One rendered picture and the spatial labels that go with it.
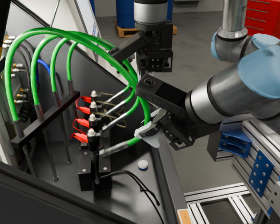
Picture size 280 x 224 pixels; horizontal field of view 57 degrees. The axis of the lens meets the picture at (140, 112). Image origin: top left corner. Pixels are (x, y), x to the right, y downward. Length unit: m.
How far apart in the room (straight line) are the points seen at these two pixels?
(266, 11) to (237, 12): 3.68
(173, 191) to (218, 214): 0.95
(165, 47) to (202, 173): 1.70
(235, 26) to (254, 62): 0.71
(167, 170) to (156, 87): 0.42
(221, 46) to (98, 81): 0.52
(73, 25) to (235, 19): 0.60
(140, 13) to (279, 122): 0.35
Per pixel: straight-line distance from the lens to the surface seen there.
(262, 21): 4.78
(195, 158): 2.34
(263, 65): 0.38
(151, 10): 0.59
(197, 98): 0.44
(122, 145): 0.65
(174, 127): 0.50
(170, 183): 0.83
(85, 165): 0.85
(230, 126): 1.15
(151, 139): 0.58
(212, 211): 1.73
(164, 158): 0.90
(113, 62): 0.54
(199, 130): 0.51
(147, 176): 1.01
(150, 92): 0.48
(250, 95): 0.39
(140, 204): 0.93
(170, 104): 0.48
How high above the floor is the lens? 1.56
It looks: 33 degrees down
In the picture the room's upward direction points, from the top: straight up
